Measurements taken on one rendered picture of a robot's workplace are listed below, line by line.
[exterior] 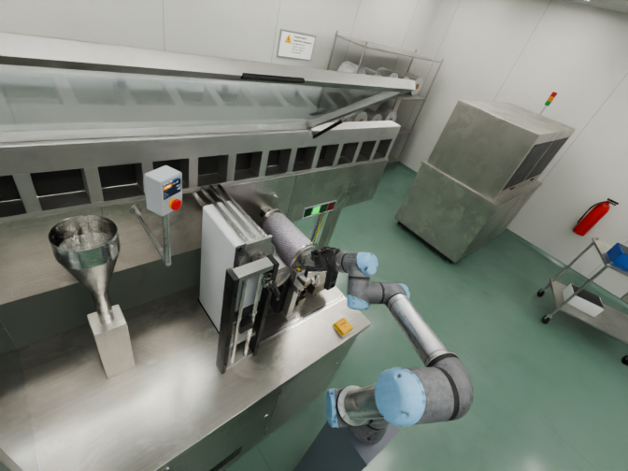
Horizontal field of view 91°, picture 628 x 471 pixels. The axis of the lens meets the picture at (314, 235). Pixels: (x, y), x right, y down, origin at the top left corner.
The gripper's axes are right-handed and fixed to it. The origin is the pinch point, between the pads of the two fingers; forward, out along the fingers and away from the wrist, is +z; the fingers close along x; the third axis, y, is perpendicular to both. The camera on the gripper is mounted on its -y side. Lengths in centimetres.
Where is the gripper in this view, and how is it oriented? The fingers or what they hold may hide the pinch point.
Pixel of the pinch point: (307, 265)
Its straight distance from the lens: 130.8
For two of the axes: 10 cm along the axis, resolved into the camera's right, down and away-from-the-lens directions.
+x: -7.4, 2.5, -6.2
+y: -2.1, -9.7, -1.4
